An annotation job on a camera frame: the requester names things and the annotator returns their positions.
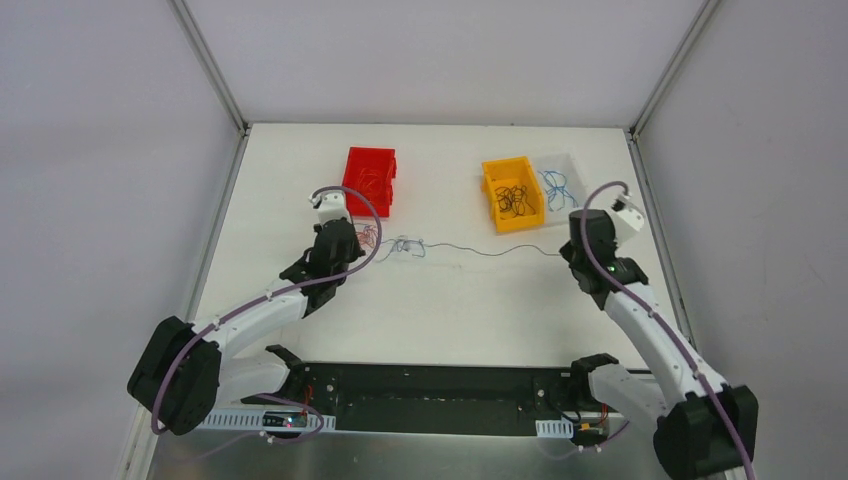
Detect dark purple wire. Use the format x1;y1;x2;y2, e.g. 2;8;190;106
423;242;563;260

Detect dark brown wire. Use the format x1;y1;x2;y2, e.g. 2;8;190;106
493;184;537;219

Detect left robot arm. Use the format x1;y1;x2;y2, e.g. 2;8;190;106
127;218;365;435

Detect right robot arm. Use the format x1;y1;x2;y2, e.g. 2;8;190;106
560;207;759;479

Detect clear plastic bin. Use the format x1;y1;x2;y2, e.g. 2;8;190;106
529;152;588;227

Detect red plastic bin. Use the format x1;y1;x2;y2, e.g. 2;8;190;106
342;146;397;219

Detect orange plastic bin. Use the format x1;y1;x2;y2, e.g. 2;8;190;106
481;156;544;234

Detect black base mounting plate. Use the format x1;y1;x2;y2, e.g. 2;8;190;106
270;362;614;437

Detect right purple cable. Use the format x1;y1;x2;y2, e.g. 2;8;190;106
579;180;759;480

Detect purple cable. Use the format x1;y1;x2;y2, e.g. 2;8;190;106
579;180;759;480
150;186;384;445

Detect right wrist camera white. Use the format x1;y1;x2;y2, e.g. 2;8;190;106
609;194;647;239

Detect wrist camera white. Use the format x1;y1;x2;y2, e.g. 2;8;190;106
609;194;647;239
310;190;351;225

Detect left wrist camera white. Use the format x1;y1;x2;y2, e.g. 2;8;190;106
310;190;351;225

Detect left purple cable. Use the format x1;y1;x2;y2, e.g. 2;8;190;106
150;186;384;445

